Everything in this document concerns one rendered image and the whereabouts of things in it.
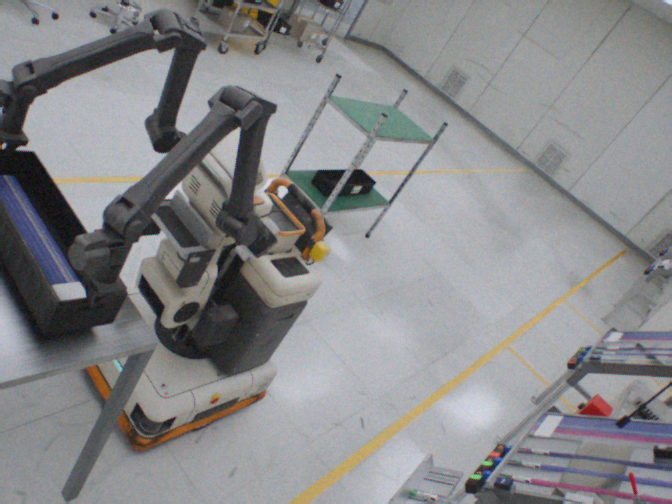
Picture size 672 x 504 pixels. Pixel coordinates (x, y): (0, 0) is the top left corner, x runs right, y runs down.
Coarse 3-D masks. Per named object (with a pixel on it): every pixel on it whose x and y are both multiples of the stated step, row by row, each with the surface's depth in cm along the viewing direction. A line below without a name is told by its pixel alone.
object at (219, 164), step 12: (228, 144) 165; (216, 156) 163; (228, 156) 162; (204, 168) 173; (216, 168) 161; (228, 168) 160; (264, 168) 168; (216, 180) 168; (228, 180) 160; (264, 180) 171; (228, 192) 164
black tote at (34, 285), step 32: (0, 160) 153; (32, 160) 158; (32, 192) 160; (0, 224) 136; (64, 224) 150; (32, 256) 128; (64, 256) 148; (32, 288) 129; (64, 320) 127; (96, 320) 135
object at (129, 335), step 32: (0, 256) 143; (0, 288) 136; (0, 320) 129; (32, 320) 134; (128, 320) 149; (0, 352) 123; (32, 352) 127; (64, 352) 131; (96, 352) 136; (128, 352) 142; (0, 384) 118; (128, 384) 154; (96, 448) 170
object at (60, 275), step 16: (0, 176) 153; (0, 192) 148; (16, 192) 151; (16, 208) 147; (32, 208) 150; (16, 224) 142; (32, 224) 145; (32, 240) 141; (48, 240) 144; (48, 256) 140; (48, 272) 136; (64, 272) 139; (64, 288) 135; (80, 288) 137
